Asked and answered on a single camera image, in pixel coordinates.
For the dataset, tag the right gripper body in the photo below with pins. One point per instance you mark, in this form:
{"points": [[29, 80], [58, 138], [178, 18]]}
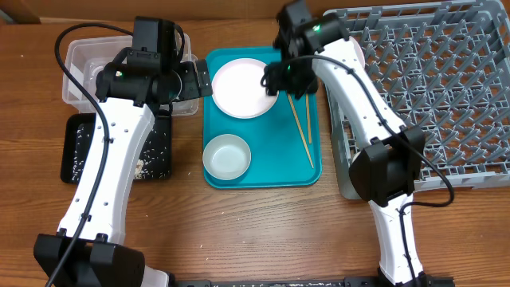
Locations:
{"points": [[292, 77]]}

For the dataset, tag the black plastic tray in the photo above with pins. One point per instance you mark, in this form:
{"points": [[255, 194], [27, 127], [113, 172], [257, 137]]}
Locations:
{"points": [[159, 151]]}

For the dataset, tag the pile of rice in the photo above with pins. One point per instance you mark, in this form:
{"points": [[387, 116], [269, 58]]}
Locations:
{"points": [[153, 155]]}

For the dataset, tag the grey-white empty bowl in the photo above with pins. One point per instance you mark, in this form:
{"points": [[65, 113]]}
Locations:
{"points": [[226, 157]]}

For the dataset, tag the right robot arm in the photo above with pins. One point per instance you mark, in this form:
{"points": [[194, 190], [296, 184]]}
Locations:
{"points": [[390, 154]]}

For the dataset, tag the white round plate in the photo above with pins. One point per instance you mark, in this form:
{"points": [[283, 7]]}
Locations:
{"points": [[237, 89]]}

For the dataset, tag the teal serving tray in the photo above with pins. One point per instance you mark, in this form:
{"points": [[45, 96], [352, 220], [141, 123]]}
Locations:
{"points": [[278, 155]]}

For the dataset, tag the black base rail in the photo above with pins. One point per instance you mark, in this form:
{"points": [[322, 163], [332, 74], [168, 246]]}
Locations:
{"points": [[311, 283]]}

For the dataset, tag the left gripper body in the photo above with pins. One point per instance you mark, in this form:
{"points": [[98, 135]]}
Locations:
{"points": [[186, 83]]}

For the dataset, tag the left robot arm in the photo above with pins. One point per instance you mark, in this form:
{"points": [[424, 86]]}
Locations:
{"points": [[88, 248]]}

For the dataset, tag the clear plastic bin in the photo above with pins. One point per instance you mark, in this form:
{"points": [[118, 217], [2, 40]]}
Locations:
{"points": [[85, 59]]}

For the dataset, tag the grey dishwasher rack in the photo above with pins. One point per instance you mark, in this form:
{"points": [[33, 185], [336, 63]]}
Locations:
{"points": [[444, 66]]}

